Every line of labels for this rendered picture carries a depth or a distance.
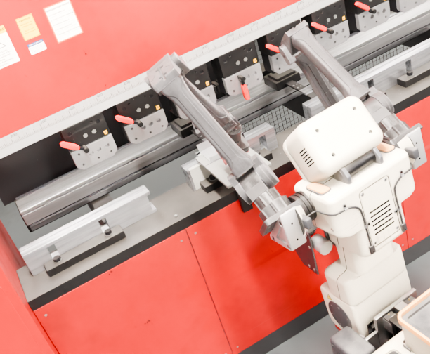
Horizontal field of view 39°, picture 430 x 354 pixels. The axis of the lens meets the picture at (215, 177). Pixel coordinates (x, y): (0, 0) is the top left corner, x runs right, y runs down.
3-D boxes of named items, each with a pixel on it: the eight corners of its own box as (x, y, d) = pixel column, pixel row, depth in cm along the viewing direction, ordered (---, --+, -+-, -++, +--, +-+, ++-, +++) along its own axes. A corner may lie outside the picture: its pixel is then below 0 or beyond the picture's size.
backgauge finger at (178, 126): (198, 152, 236) (194, 142, 233) (172, 130, 256) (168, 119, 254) (225, 139, 239) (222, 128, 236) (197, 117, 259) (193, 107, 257)
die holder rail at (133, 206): (33, 276, 218) (22, 256, 213) (29, 267, 223) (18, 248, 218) (157, 211, 231) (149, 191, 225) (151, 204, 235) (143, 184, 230)
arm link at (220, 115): (149, 88, 161) (180, 60, 159) (140, 74, 164) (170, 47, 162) (219, 144, 198) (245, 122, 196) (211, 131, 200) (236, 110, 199)
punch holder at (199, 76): (182, 121, 218) (168, 81, 209) (172, 114, 225) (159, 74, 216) (218, 104, 222) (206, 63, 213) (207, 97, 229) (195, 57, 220)
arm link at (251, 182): (256, 206, 159) (272, 194, 158) (233, 176, 162) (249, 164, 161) (264, 209, 168) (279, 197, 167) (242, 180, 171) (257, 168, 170)
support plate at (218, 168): (227, 188, 210) (227, 186, 209) (195, 159, 231) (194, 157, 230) (272, 165, 214) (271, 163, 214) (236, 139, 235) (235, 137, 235)
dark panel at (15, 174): (4, 206, 259) (-47, 117, 235) (3, 204, 261) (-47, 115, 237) (231, 94, 288) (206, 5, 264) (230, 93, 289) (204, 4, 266)
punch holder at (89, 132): (79, 172, 208) (60, 131, 199) (73, 163, 215) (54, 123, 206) (119, 152, 212) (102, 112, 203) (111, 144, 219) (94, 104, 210)
